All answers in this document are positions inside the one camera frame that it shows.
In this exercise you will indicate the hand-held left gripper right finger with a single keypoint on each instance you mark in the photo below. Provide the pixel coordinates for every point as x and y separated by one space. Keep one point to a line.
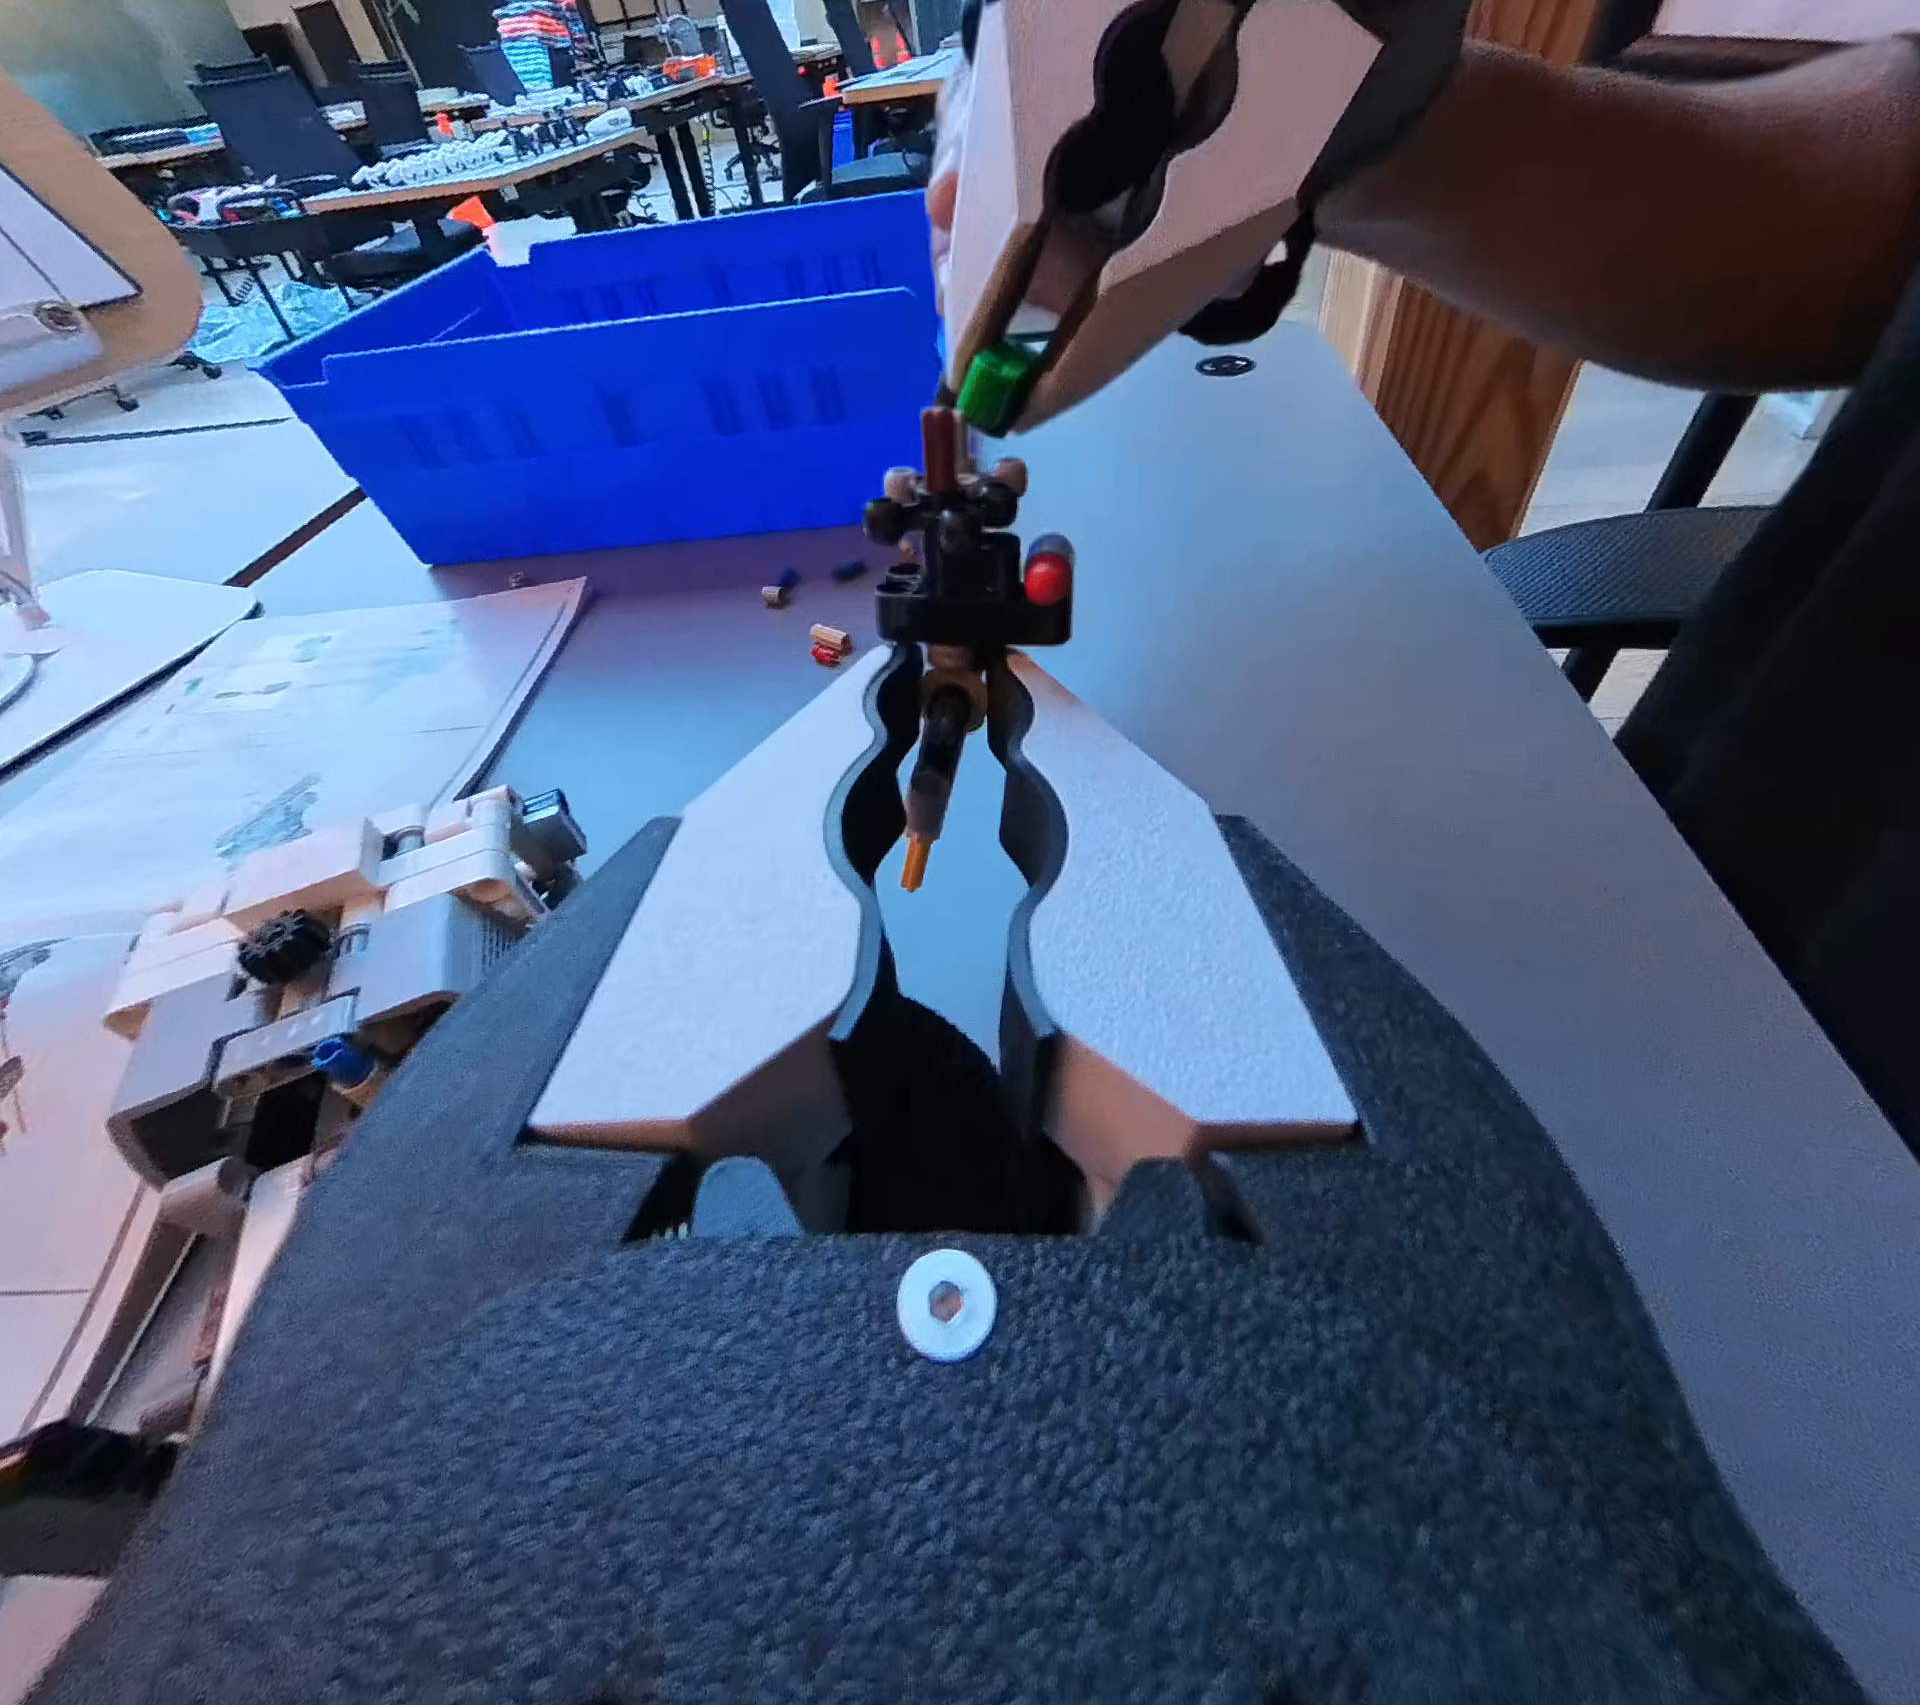
1184 955

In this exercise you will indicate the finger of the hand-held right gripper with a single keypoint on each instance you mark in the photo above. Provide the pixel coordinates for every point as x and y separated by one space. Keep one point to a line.
1034 40
1260 130

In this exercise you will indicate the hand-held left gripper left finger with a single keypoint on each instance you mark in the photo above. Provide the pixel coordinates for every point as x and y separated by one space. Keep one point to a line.
706 955

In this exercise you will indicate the yellow lego axle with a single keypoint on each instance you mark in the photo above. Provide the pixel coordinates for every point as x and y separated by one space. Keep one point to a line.
916 860

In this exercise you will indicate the green lego beam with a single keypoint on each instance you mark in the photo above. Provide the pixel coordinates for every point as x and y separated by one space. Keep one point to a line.
992 385

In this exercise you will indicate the small black lego assembly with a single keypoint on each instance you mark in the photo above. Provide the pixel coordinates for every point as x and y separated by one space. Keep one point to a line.
960 580

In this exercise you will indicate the person's right forearm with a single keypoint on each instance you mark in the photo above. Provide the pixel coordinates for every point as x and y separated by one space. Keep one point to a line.
1618 220

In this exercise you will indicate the partly built lego truck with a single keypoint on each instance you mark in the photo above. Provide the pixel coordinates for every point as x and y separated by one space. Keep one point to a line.
421 940

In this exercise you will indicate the scattered loose lego pieces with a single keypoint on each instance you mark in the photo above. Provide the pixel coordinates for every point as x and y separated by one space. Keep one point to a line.
829 643

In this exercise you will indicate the lego instruction booklet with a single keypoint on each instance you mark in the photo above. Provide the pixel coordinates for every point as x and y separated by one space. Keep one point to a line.
299 700

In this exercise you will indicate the person's right hand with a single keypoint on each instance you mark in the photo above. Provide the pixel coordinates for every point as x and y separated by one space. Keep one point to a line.
942 189

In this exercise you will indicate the wooden top background table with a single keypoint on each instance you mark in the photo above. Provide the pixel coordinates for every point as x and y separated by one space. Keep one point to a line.
899 79

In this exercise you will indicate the blue plastic bin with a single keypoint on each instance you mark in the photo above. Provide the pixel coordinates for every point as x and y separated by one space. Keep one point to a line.
720 249
628 444

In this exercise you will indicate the cluttered background table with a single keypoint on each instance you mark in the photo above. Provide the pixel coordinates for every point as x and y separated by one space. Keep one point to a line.
493 160

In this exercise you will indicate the black office chair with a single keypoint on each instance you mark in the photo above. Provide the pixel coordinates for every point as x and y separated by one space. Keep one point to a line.
1618 566

